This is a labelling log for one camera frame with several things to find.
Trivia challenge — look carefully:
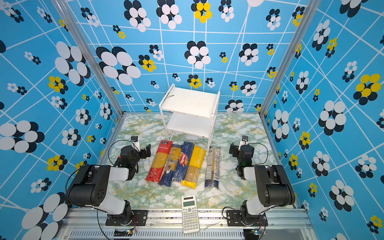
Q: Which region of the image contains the white two-tier shelf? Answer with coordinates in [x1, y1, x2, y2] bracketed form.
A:
[159, 85, 221, 149]

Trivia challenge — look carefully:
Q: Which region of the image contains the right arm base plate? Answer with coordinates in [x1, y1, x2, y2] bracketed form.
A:
[224, 210, 268, 228]

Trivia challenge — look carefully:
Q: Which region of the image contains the blue Barilla pasta box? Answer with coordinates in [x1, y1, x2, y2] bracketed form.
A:
[172, 142, 195, 183]

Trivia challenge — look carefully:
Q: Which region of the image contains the clear grey spaghetti bag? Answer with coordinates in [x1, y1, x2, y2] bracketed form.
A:
[205, 147, 221, 189]

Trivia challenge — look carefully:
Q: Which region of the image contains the aluminium front rail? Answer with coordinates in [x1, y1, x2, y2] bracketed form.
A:
[57, 209, 317, 240]

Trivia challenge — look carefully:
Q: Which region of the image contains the blue clear spaghetti bag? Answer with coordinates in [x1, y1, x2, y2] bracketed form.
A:
[159, 144, 182, 187]

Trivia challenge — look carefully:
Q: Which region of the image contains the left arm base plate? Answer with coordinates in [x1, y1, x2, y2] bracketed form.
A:
[105, 210, 149, 227]

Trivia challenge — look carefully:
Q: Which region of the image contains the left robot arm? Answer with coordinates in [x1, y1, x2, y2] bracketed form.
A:
[66, 143, 151, 227]

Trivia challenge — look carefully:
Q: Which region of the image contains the yellow pasta bag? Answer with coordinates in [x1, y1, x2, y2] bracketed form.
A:
[182, 146, 206, 189]

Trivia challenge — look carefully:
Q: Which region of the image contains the white calculator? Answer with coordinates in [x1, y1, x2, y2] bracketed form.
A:
[182, 195, 200, 234]

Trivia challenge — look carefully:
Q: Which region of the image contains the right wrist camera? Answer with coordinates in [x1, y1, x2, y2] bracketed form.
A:
[238, 135, 249, 151]

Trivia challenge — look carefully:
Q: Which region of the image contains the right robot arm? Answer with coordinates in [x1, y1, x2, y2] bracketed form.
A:
[229, 144, 296, 226]

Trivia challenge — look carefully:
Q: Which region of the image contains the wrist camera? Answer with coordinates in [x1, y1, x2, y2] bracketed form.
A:
[238, 135, 249, 151]
[131, 136, 140, 152]

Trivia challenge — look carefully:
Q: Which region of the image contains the red spaghetti bag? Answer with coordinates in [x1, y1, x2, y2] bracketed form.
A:
[146, 141, 173, 183]

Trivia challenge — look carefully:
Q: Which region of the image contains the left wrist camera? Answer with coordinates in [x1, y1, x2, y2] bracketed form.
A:
[131, 136, 140, 152]

